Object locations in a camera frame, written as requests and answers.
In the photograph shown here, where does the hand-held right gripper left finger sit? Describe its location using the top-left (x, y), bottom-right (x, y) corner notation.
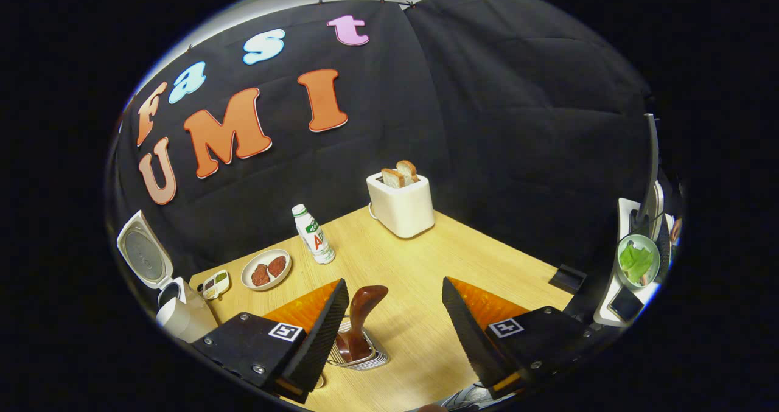
top-left (189, 278), bottom-right (351, 403)

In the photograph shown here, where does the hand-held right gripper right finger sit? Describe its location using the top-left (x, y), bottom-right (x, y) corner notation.
top-left (441, 276), bottom-right (609, 400)

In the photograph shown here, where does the brown wooden spoon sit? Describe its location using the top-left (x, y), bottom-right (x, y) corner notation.
top-left (337, 285), bottom-right (389, 362)

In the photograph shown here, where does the metal wire chopstick holder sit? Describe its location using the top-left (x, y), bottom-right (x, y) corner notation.
top-left (326, 318), bottom-right (390, 371)

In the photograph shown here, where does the white rice cooker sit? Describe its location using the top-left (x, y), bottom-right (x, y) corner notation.
top-left (116, 210), bottom-right (220, 344)

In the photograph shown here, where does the white round plate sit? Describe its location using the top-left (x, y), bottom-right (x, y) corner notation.
top-left (241, 249), bottom-right (293, 292)

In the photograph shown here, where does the white drink bottle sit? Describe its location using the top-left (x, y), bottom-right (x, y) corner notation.
top-left (291, 204), bottom-right (336, 265)

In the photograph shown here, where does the small black block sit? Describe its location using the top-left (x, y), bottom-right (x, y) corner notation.
top-left (549, 264), bottom-right (588, 292)

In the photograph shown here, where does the white divided condiment dish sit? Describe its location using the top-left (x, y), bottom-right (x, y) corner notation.
top-left (203, 270), bottom-right (231, 301)

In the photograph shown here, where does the white toaster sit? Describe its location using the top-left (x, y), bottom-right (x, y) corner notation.
top-left (366, 172), bottom-right (436, 239)

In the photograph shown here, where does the black smartphone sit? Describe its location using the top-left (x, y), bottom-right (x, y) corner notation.
top-left (609, 287), bottom-right (645, 323)

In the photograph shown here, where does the green bowl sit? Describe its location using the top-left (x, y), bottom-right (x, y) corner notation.
top-left (616, 234), bottom-right (661, 289)

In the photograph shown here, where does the green lettuce leaf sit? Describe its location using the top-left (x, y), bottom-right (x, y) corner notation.
top-left (621, 242), bottom-right (655, 284)

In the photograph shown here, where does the white tray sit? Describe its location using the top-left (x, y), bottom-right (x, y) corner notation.
top-left (593, 198), bottom-right (670, 327)

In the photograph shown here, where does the black backdrop cloth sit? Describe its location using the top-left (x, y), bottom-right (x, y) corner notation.
top-left (110, 0), bottom-right (655, 315)

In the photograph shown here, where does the grey curved pole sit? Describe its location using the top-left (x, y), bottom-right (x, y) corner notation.
top-left (633, 113), bottom-right (665, 236)

